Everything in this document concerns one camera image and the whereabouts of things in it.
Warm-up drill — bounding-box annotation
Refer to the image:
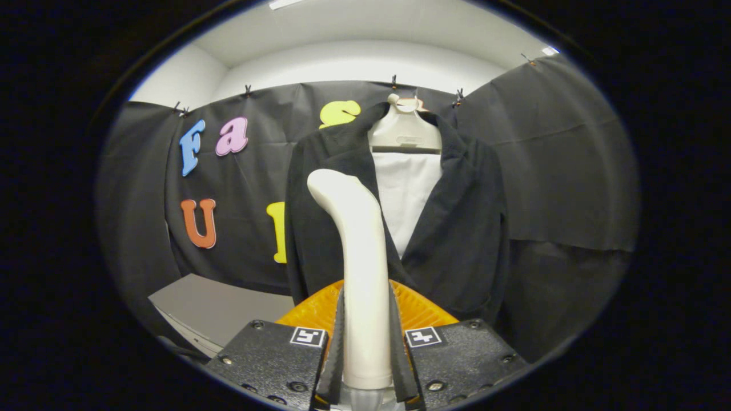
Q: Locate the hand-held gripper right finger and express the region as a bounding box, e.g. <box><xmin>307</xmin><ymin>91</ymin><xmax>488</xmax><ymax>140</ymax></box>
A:
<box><xmin>388</xmin><ymin>280</ymin><xmax>529</xmax><ymax>410</ymax></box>

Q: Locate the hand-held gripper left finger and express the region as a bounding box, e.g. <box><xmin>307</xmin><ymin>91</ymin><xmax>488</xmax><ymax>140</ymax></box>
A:
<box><xmin>204</xmin><ymin>280</ymin><xmax>347</xmax><ymax>410</ymax></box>

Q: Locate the white garment steamer head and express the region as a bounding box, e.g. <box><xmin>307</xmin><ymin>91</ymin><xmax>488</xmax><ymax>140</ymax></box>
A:
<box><xmin>307</xmin><ymin>168</ymin><xmax>395</xmax><ymax>390</ymax></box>

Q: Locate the black blazer jacket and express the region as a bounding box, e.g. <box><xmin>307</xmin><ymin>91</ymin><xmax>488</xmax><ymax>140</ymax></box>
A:
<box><xmin>284</xmin><ymin>102</ymin><xmax>510</xmax><ymax>326</ymax></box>

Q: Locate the grey cabinet with dark top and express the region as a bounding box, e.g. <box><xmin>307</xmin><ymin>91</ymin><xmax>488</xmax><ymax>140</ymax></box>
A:
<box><xmin>148</xmin><ymin>273</ymin><xmax>295</xmax><ymax>357</ymax></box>

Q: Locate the white padded ironing board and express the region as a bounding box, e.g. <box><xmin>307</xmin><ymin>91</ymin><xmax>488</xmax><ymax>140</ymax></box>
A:
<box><xmin>372</xmin><ymin>151</ymin><xmax>443</xmax><ymax>259</ymax></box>

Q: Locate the white plastic hanger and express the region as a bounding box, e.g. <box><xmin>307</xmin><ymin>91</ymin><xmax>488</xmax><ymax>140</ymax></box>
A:
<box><xmin>368</xmin><ymin>93</ymin><xmax>443</xmax><ymax>155</ymax></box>

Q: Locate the black backdrop cloth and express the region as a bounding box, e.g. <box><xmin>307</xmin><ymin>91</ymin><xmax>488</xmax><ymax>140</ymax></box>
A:
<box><xmin>96</xmin><ymin>54</ymin><xmax>639</xmax><ymax>363</ymax></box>

